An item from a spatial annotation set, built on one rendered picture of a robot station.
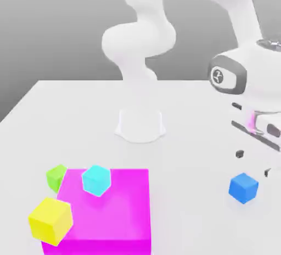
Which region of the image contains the large magenta box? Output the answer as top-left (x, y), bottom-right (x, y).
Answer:
top-left (41, 168), bottom-right (152, 255)

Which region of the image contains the small yellow cube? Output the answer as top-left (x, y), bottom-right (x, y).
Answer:
top-left (27, 197), bottom-right (74, 247)

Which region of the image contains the small blue cube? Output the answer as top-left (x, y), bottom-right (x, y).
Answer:
top-left (228, 172), bottom-right (259, 204)

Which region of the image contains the small cyan cube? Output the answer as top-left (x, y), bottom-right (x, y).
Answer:
top-left (81, 164), bottom-right (112, 197)

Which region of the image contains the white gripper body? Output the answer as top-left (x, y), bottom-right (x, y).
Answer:
top-left (228, 117), bottom-right (281, 166)

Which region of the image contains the small green cube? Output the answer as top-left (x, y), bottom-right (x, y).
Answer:
top-left (46, 164), bottom-right (68, 193)

